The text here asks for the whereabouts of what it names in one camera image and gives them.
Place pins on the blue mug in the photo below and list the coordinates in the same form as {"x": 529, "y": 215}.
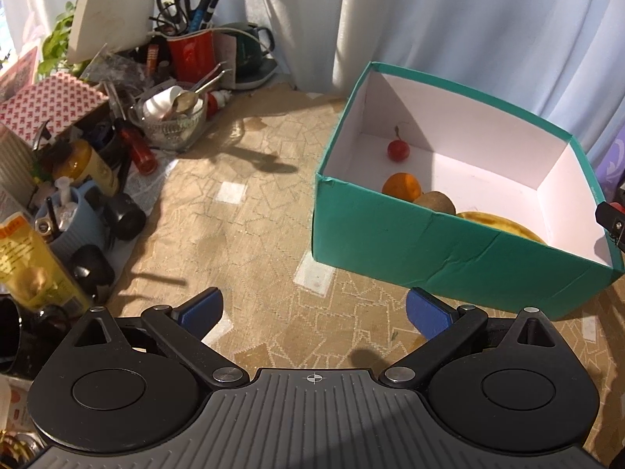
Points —
{"x": 75, "y": 222}

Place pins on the red pen cup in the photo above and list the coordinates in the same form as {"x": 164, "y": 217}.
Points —
{"x": 192, "y": 55}

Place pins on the black scissors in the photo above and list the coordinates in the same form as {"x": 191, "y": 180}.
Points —
{"x": 173, "y": 17}

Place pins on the white curtain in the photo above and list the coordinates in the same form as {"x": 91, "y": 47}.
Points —
{"x": 560, "y": 59}

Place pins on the red small bottle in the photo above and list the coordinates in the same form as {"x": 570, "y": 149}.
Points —
{"x": 216, "y": 101}

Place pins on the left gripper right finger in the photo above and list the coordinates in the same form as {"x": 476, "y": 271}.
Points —
{"x": 450, "y": 333}

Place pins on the glass bowl with items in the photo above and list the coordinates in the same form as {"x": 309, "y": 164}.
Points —
{"x": 176, "y": 132}

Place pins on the red white patterned box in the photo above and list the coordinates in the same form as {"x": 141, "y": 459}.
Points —
{"x": 61, "y": 100}

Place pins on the amber jar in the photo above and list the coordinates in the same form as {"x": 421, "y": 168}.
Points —
{"x": 79, "y": 162}

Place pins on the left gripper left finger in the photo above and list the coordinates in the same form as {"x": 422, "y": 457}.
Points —
{"x": 179, "y": 331}

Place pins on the red cherry tomato with stem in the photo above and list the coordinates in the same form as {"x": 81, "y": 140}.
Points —
{"x": 398, "y": 150}

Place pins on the green plant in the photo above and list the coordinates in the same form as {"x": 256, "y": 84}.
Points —
{"x": 54, "y": 49}

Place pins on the brown kiwi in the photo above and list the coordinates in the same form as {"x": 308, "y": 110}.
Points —
{"x": 437, "y": 202}

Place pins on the yellow banana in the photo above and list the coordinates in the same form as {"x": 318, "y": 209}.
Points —
{"x": 501, "y": 224}

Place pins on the teal cardboard box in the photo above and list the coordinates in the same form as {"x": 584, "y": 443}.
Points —
{"x": 487, "y": 156}

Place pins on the yellow packet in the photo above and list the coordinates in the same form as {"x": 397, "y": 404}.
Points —
{"x": 32, "y": 274}

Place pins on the black round cap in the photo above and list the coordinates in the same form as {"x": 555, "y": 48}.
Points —
{"x": 125, "y": 219}

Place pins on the white board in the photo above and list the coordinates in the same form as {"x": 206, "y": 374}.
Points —
{"x": 118, "y": 25}

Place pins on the orange fruit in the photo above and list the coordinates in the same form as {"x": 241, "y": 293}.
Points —
{"x": 403, "y": 186}

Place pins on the purple patterned bag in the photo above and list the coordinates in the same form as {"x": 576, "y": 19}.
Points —
{"x": 610, "y": 171}

